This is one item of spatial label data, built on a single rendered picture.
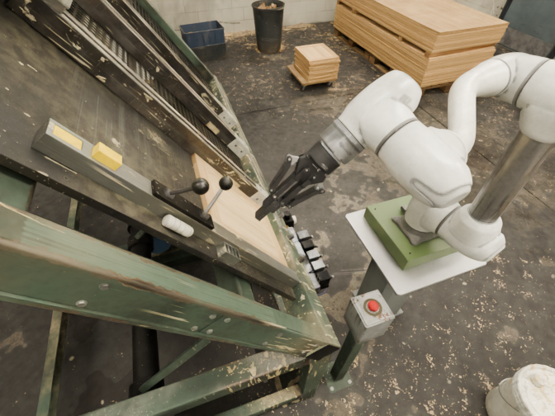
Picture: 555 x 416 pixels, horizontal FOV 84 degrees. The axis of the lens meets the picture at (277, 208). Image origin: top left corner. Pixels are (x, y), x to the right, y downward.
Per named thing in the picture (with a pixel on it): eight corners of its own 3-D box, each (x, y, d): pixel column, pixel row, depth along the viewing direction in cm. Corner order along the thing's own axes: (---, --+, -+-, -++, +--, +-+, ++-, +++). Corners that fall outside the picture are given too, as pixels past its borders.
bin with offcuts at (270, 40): (288, 52, 501) (290, 7, 453) (258, 57, 490) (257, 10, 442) (278, 41, 534) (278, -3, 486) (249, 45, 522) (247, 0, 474)
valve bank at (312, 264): (336, 303, 151) (343, 279, 133) (309, 312, 147) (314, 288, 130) (299, 228, 182) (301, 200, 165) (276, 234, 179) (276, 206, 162)
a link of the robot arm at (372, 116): (329, 108, 64) (368, 153, 59) (391, 49, 59) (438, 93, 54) (343, 125, 74) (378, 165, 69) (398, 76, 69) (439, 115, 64)
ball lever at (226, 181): (209, 224, 81) (238, 183, 82) (199, 219, 78) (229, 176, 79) (201, 219, 83) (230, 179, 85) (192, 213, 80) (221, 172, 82)
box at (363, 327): (382, 335, 123) (396, 317, 109) (356, 345, 120) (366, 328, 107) (367, 308, 130) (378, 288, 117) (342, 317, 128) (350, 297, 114)
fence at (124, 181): (291, 287, 122) (300, 282, 122) (30, 147, 52) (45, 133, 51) (287, 276, 126) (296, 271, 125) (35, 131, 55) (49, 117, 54)
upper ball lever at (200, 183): (168, 205, 73) (211, 196, 66) (156, 197, 70) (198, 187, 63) (173, 191, 75) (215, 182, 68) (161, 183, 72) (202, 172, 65)
